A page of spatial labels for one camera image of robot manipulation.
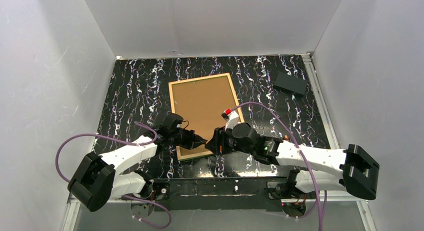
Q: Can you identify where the green wooden photo frame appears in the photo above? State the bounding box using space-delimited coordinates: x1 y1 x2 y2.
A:
168 73 240 141

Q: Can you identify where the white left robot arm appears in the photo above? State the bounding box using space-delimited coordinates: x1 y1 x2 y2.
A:
67 113 207 212

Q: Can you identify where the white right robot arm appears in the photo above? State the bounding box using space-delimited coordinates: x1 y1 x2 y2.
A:
205 123 380 200

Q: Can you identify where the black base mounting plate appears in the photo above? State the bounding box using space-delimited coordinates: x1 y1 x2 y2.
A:
120 176 319 212

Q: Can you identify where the black rectangular box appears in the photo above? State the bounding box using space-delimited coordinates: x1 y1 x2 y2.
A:
273 71 308 97

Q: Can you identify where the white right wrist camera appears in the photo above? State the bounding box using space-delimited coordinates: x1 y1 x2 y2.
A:
221 109 241 131

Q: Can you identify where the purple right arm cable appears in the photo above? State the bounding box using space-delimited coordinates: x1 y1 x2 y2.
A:
230 101 328 231

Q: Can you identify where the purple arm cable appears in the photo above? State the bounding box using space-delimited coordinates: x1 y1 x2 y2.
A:
230 101 328 231
54 121 172 229

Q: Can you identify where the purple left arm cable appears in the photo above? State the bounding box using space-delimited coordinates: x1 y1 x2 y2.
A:
54 121 172 229

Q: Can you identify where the aluminium rail frame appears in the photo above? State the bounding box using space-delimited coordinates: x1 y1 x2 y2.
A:
61 53 377 231

